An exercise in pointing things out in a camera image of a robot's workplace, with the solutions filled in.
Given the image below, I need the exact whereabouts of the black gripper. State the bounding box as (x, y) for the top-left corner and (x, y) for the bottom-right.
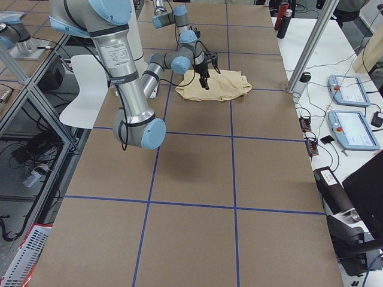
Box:
(194, 61), (209, 89)

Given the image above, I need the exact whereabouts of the cream long-sleeve graphic shirt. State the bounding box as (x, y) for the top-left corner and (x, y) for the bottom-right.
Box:
(175, 69), (253, 102)

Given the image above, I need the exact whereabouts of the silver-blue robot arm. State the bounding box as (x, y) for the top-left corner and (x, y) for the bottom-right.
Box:
(50, 1), (209, 149)
(152, 1), (192, 36)

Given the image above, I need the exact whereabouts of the black water bottle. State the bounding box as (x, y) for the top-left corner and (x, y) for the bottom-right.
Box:
(276, 9), (293, 39)

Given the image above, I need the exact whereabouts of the red water bottle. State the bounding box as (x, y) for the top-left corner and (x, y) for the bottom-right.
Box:
(274, 1), (290, 30)

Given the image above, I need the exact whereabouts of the white moulded chair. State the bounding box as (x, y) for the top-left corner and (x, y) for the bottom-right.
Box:
(59, 54), (108, 129)

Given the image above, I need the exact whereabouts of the far teach pendant tablet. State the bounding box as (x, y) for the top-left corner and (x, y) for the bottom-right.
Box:
(328, 75), (370, 108)

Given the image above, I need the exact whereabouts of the teach pendant tablet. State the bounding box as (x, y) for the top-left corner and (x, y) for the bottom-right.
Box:
(327, 110), (381, 151)
(328, 75), (370, 108)

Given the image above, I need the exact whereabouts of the near teach pendant tablet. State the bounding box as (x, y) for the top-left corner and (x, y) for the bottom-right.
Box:
(327, 110), (381, 151)

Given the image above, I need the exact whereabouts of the black labelled box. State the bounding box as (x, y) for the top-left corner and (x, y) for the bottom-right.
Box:
(313, 167), (354, 214)

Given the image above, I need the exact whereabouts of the black monitor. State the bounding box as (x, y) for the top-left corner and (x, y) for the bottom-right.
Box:
(342, 152), (382, 239)

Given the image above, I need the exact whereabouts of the white perforated basket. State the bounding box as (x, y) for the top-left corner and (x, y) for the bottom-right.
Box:
(1, 224), (52, 286)

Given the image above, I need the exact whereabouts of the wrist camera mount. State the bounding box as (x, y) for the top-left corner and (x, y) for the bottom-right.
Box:
(205, 52), (218, 66)

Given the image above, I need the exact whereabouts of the aluminium frame post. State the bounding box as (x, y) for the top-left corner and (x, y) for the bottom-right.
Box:
(287, 0), (339, 93)

